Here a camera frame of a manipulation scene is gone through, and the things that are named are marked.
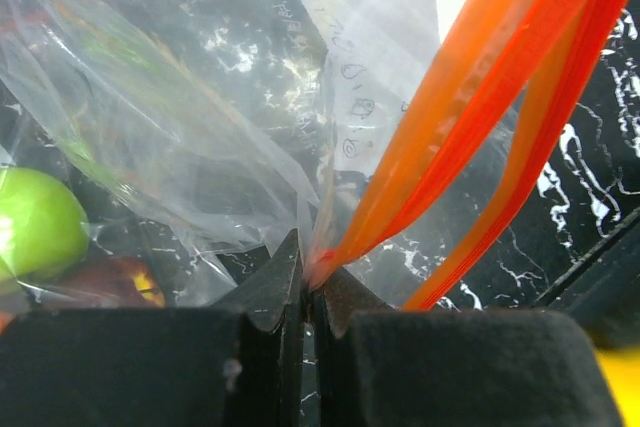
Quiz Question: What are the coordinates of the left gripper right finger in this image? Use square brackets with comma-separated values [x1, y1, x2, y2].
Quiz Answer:
[311, 270, 623, 426]

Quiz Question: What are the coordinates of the green lime fruit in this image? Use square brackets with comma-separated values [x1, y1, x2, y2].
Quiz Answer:
[1, 166, 89, 281]

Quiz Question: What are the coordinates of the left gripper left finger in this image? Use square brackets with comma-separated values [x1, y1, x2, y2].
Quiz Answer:
[1, 231, 304, 426]

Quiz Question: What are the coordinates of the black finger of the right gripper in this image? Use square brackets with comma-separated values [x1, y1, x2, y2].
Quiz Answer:
[531, 210, 639, 347]

